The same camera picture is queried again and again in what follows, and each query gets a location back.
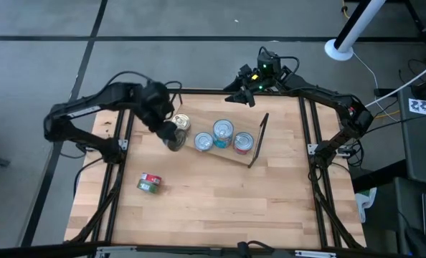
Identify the black power strip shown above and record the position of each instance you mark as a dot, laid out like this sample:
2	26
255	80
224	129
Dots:
385	92

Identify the white paper with markers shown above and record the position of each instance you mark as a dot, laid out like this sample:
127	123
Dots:
424	106

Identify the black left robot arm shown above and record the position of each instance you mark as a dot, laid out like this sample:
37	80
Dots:
91	102

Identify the white pole with round base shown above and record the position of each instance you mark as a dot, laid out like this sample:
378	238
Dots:
356	25

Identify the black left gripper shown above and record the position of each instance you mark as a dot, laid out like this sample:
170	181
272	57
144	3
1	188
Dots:
161	111

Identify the white bag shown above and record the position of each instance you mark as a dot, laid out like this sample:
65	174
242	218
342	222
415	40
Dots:
364	204

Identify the small yellow tag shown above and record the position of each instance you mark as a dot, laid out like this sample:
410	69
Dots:
255	76

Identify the green tuna can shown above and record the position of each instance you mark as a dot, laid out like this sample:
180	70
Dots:
146	187
203	142

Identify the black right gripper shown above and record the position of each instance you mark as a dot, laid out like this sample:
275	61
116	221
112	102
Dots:
261	84

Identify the dark grey desk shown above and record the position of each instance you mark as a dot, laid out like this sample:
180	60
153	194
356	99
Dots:
417	150

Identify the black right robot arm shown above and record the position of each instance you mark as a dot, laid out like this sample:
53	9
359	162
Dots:
324	95

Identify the wooden shelf black metal frame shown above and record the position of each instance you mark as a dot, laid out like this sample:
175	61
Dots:
202	114

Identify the black camera mount rail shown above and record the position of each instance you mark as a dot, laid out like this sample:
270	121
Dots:
163	251

